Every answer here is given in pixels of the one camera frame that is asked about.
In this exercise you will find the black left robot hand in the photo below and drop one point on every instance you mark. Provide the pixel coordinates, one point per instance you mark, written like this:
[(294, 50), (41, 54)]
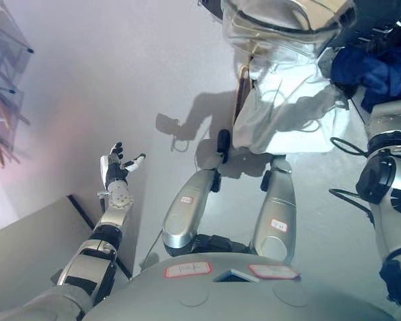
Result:
[(115, 170)]

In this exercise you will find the silver robot leg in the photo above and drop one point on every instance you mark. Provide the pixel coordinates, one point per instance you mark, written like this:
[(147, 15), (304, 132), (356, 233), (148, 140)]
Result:
[(277, 214), (183, 214)]

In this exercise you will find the silver right robot leg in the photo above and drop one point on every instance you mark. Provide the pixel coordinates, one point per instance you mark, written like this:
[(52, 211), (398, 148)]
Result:
[(277, 214)]

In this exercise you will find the white cloth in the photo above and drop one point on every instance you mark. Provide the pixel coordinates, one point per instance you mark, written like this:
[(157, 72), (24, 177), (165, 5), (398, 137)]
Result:
[(287, 117)]

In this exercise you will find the dark blue garment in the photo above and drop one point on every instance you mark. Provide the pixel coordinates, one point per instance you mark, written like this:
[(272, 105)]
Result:
[(381, 77)]

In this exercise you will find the red-bordered white torso sticker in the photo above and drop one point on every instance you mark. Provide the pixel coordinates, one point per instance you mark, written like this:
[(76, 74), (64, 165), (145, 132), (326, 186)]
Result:
[(272, 271), (187, 270)]

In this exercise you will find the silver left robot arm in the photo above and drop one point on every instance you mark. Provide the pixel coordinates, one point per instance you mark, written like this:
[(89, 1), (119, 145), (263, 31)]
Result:
[(103, 244)]

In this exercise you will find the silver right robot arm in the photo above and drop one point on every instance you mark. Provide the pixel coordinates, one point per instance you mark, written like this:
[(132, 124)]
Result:
[(387, 207)]

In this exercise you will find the silver left robot leg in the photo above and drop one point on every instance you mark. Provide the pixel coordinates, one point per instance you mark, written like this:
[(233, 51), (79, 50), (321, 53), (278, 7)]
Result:
[(183, 214)]

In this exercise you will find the clear glass shelf rack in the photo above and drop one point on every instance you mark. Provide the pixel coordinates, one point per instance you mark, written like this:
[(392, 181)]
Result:
[(6, 43)]

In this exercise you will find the grey front-load washing machine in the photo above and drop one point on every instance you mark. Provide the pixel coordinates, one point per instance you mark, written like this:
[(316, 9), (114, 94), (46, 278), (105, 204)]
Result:
[(381, 16)]

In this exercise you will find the silver robot torso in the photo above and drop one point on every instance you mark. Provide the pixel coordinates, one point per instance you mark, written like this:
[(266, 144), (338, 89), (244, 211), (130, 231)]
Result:
[(220, 301)]

